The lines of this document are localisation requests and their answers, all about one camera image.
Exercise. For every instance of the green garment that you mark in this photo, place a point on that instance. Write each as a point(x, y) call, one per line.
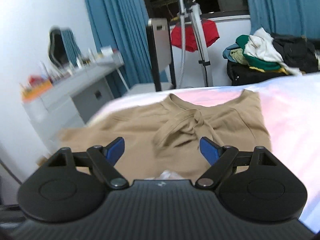
point(260, 65)

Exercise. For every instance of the white garment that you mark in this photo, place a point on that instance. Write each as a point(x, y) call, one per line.
point(262, 46)

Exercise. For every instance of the blue curtain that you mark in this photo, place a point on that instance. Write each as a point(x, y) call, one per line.
point(282, 5)
point(117, 30)

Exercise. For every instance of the tissue box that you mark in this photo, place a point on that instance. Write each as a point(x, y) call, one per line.
point(108, 50)

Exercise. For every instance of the black garment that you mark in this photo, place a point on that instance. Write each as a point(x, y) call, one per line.
point(297, 52)

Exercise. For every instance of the light blue garment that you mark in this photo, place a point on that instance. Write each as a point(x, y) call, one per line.
point(228, 51)

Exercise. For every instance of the wavy framed mirror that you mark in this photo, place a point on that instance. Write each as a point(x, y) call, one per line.
point(58, 47)

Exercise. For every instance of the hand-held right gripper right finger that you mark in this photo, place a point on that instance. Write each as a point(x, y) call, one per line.
point(209, 151)

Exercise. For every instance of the red garment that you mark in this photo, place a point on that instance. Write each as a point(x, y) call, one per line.
point(210, 32)

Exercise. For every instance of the khaki pants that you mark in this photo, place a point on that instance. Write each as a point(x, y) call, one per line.
point(140, 122)

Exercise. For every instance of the bed with pastel sheet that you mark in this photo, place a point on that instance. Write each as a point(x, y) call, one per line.
point(287, 110)

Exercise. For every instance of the garment steamer stand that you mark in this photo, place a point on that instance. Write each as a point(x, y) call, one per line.
point(201, 42)

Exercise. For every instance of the yellow garment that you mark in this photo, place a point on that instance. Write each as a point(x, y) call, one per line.
point(237, 56)

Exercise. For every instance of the white dressing table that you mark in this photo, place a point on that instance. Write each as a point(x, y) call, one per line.
point(62, 105)

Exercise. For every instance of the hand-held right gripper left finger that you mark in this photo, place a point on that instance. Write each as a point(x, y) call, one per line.
point(114, 151)

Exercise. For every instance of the orange box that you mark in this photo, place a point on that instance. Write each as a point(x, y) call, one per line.
point(37, 90)

